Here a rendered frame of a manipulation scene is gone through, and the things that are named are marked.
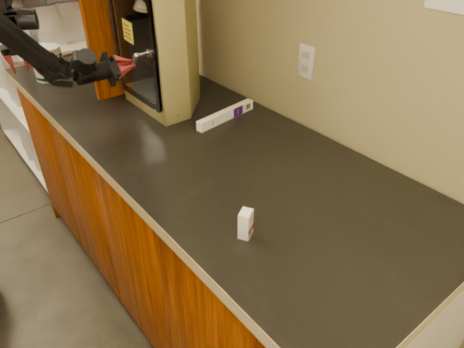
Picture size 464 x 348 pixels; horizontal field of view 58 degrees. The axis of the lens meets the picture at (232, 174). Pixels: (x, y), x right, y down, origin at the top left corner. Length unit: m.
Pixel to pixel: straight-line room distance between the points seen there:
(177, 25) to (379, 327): 1.07
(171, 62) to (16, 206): 1.79
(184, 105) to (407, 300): 1.00
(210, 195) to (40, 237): 1.64
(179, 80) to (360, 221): 0.79
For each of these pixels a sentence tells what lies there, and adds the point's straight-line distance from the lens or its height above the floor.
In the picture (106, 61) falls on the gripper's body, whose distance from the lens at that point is 1.47.
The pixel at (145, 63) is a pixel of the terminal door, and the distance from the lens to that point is 1.53.
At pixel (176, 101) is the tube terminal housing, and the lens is 1.54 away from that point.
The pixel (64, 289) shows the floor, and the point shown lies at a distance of 2.33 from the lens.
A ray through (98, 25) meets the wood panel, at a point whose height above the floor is 1.23.
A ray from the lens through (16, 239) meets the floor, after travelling 2.72.
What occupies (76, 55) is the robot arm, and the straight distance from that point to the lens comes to 1.38.
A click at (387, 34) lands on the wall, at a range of 1.32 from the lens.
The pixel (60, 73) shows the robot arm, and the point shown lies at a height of 1.19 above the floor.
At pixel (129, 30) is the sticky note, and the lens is 1.58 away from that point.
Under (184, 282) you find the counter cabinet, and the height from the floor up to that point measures 0.76.
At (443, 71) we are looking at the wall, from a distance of 1.25.
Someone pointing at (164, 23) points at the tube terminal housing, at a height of 1.30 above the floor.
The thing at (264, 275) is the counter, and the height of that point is 0.94.
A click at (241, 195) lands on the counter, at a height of 0.94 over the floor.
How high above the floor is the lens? 1.65
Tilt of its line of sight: 34 degrees down
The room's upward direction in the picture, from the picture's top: straight up
